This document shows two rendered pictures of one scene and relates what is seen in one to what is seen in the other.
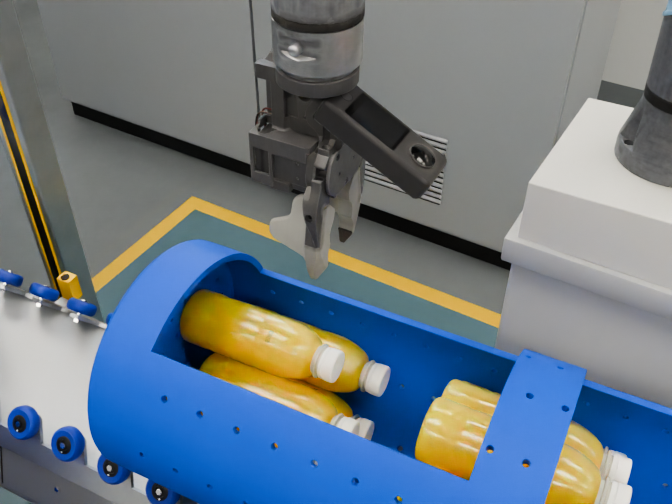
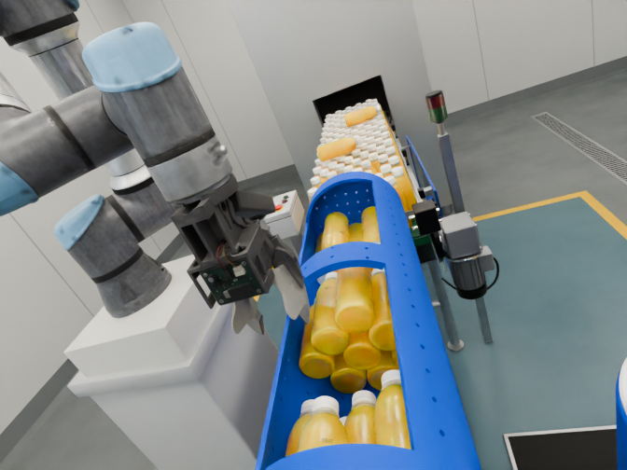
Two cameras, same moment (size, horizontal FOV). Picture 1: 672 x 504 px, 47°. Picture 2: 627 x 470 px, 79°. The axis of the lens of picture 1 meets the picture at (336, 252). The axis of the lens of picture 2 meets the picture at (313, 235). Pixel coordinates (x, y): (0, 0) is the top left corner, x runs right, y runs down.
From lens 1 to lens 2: 0.75 m
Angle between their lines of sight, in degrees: 81
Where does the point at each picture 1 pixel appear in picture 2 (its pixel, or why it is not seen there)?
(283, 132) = (241, 242)
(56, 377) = not seen: outside the picture
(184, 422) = (446, 415)
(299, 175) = (266, 256)
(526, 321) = (226, 393)
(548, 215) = (183, 329)
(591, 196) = (178, 300)
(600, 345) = (240, 353)
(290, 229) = (291, 298)
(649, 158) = (153, 283)
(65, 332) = not seen: outside the picture
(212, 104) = not seen: outside the picture
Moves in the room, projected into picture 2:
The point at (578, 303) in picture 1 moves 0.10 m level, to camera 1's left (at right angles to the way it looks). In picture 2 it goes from (222, 350) to (229, 379)
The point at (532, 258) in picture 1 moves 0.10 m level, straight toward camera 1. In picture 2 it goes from (202, 355) to (247, 340)
